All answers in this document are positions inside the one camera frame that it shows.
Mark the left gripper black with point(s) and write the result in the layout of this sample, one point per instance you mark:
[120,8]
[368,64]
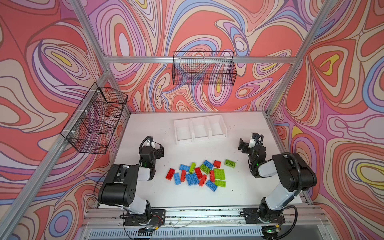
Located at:
[159,151]

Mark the blue double lego brick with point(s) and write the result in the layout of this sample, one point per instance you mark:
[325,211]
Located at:
[192,179]

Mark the small red lego brick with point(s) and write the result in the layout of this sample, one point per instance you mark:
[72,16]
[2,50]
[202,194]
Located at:
[217,164]

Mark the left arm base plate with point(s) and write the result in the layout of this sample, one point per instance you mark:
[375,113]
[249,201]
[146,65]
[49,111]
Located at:
[152,218]

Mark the black wire basket back wall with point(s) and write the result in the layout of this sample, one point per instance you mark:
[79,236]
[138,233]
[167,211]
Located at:
[207,68]

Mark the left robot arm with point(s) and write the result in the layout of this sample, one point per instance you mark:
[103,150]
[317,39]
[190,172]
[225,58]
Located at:
[119,186]

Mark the left white bin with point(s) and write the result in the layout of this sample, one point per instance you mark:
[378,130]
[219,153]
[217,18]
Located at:
[183,132]

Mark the middle white bin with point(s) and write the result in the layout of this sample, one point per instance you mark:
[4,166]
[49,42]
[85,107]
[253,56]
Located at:
[200,129]

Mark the white bin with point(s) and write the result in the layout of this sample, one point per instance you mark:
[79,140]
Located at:
[183,132]
[218,127]
[200,129]

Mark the green lego brick bottom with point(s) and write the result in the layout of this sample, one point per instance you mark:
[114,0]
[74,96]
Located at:
[220,183]

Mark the right white bin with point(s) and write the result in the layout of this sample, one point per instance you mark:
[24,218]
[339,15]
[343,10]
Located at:
[218,127]

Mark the large green lego brick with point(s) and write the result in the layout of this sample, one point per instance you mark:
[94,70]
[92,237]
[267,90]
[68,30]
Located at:
[219,174]

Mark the red lego brick upright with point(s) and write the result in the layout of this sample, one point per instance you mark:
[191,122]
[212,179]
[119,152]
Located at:
[212,176]

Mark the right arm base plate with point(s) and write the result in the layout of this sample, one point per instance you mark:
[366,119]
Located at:
[263,216]

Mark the blue lego brick bottom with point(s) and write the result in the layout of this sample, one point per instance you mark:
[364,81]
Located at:
[211,186]

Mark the green lego brick narrow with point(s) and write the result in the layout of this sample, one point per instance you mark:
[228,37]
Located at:
[192,168]

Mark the blue lego brick top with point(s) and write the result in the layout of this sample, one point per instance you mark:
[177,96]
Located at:
[208,164]

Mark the green lego brick tilted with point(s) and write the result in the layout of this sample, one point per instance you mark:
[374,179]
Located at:
[205,169]

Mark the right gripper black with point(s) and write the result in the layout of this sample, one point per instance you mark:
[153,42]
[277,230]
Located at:
[245,145]

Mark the black wire basket left wall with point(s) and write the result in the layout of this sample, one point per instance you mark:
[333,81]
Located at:
[100,112]

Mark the black wire basket wall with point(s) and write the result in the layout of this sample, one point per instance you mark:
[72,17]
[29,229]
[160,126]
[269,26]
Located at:
[207,68]
[100,112]

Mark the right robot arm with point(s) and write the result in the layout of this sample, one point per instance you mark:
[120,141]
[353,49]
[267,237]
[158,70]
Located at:
[294,174]

